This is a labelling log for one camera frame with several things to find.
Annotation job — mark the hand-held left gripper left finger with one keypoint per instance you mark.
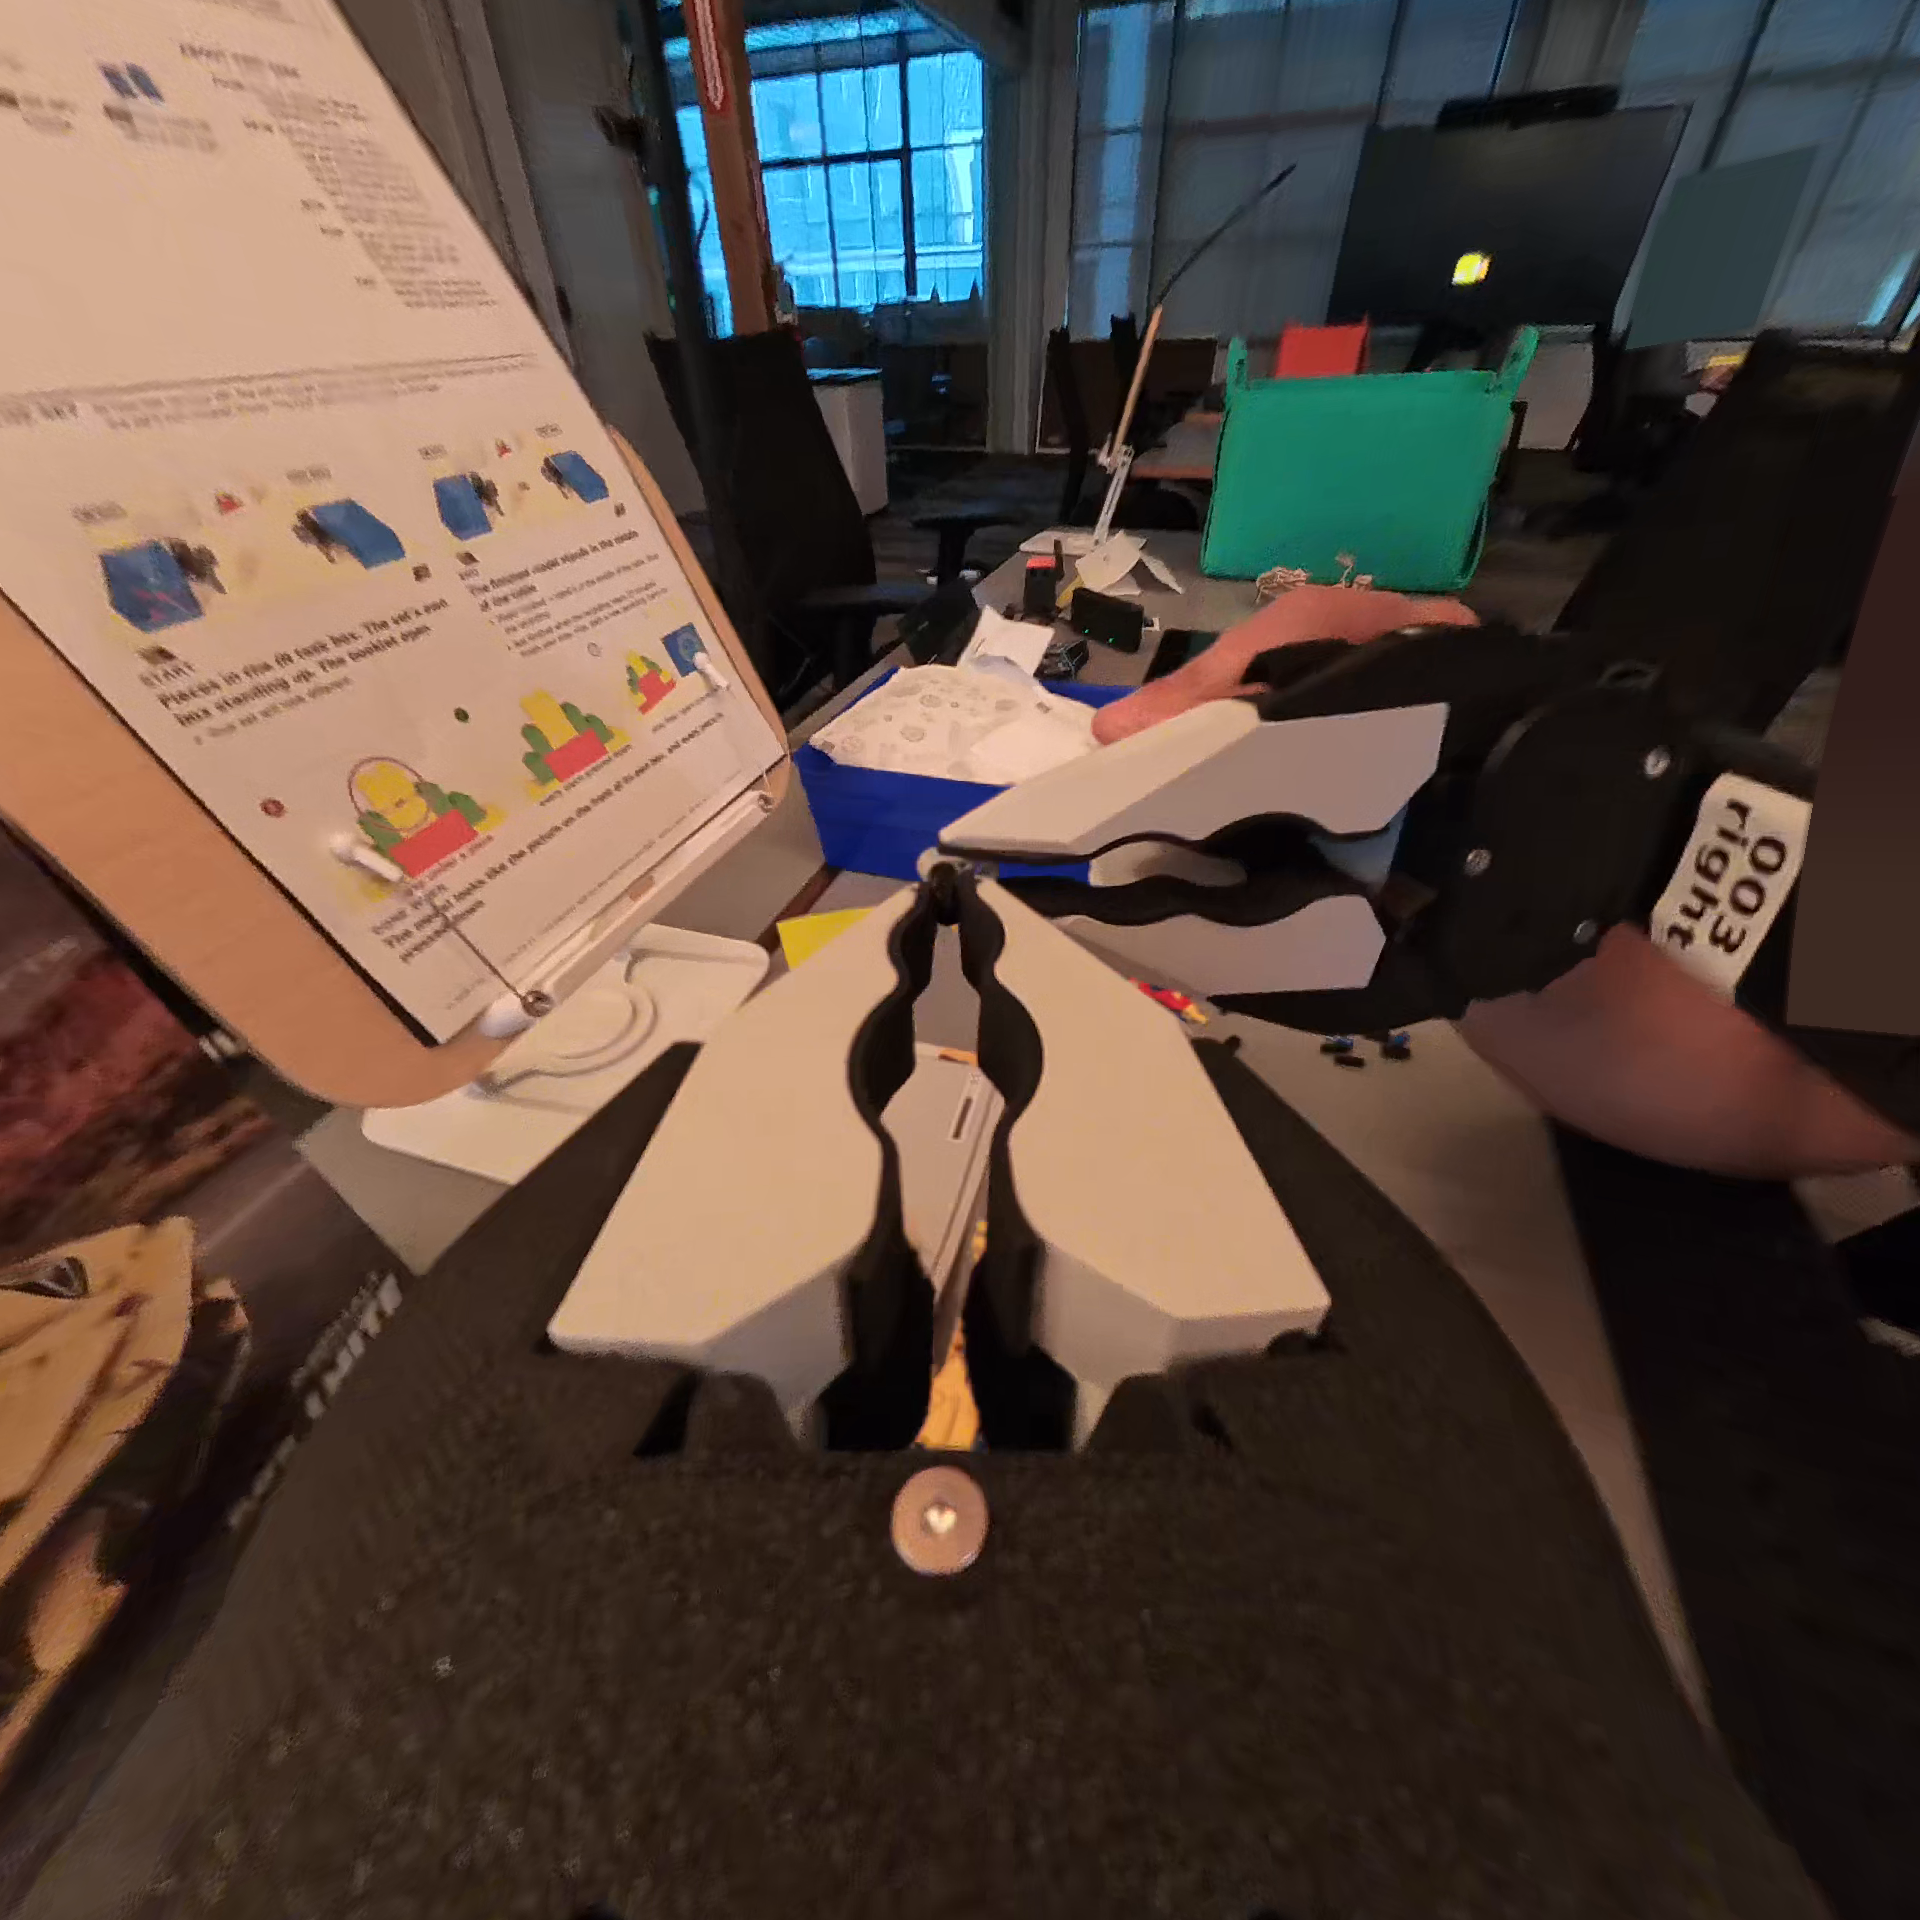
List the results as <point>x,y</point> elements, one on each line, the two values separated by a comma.
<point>720,1201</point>

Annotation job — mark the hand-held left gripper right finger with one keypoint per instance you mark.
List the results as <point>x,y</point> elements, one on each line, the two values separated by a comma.
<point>1184,1184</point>

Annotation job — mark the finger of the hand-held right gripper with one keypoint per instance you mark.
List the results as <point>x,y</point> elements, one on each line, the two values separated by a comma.
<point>1229,763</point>
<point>1260,953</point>

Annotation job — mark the person's right forearm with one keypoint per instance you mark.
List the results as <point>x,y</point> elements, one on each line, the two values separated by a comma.
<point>1651,1079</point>

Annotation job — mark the grey desk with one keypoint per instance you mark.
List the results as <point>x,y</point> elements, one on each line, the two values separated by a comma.
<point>1424,1140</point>

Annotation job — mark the person's right hand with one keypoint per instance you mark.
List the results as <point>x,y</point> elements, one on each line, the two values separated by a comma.
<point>1289,628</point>

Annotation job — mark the pile of small coloured pins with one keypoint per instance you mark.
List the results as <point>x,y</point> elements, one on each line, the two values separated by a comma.
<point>1358,1049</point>

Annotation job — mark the instruction sheet on stand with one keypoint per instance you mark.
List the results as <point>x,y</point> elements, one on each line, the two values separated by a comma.
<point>674,973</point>

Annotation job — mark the building instruction booklet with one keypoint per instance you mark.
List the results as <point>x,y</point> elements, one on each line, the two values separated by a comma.
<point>944,1109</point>

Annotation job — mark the yellow paper scrap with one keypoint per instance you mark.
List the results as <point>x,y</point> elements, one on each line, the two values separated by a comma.
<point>819,933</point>

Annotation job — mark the green plastic bin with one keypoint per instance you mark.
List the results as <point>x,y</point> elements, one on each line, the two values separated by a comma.
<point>1349,480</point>

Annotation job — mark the yellow brick toy car model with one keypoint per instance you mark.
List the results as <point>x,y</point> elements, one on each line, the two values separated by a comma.
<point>949,1410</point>

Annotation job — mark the black office chair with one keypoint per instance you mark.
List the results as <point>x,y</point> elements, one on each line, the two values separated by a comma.
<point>1724,524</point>

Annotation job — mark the blue plastic bin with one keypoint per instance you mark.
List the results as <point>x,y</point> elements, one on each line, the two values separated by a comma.
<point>869,819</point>

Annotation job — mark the orange plastic bin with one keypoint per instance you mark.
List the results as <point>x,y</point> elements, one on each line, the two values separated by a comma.
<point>1318,352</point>

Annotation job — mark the black monitor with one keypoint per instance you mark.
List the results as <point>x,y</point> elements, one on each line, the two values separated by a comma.
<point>763,495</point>

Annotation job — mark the wide paned window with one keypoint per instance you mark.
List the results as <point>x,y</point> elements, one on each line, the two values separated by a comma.
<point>1201,148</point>

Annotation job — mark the large paned window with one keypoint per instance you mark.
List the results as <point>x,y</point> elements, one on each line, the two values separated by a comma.
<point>854,165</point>

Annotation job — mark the wooden board with printed sheet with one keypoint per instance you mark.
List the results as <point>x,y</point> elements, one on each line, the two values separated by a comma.
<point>300,600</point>

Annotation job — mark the wooden pillar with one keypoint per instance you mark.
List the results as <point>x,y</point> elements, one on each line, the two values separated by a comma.
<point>728,148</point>

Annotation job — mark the large dark wall screen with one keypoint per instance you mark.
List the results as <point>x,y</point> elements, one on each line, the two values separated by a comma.
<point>1499,210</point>

